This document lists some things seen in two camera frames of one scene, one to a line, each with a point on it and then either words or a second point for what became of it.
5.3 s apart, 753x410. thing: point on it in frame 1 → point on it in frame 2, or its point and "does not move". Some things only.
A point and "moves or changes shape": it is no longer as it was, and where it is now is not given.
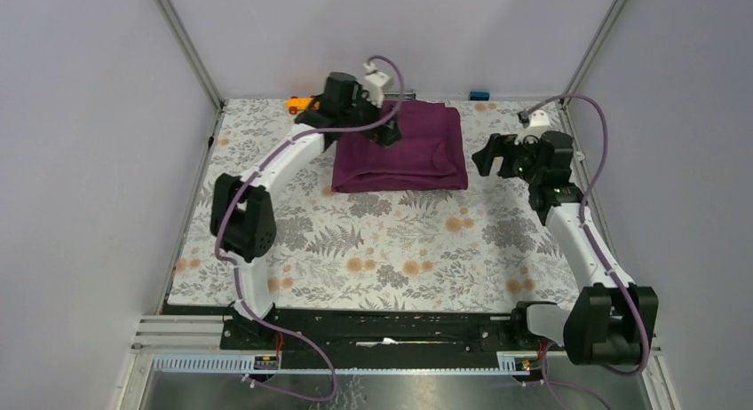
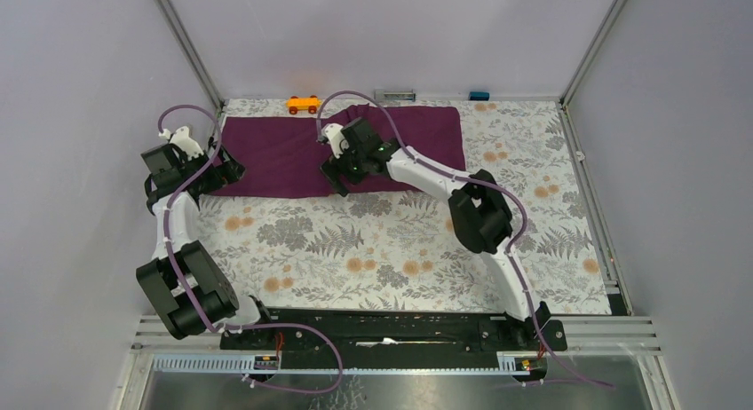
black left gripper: x=385 y=134 → x=227 y=171
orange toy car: x=295 y=104 does not move
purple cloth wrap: x=429 y=155 moves or changes shape
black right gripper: x=500 y=145 → x=332 y=172
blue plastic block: x=479 y=96 does not move
